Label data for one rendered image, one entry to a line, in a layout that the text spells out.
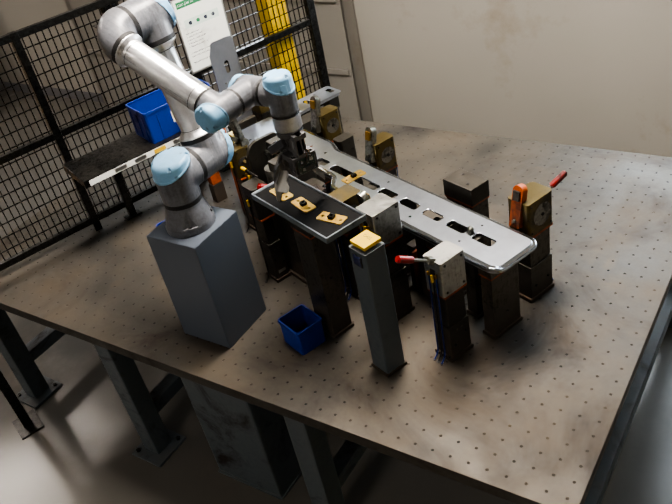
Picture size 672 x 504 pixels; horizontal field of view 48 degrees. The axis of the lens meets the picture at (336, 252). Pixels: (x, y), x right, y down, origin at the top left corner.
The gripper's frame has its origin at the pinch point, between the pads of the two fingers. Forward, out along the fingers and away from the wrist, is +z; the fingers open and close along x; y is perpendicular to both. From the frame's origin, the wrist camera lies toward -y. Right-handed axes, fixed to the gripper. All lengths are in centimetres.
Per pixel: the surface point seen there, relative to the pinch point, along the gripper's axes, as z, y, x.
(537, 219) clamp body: 22, 36, 54
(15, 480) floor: 121, -90, -112
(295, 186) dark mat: 5.2, -11.0, 3.8
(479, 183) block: 18, 14, 53
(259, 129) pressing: 21, -85, 28
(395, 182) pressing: 21.2, -11.4, 38.9
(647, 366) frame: 98, 50, 91
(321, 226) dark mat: 5.2, 12.6, -2.4
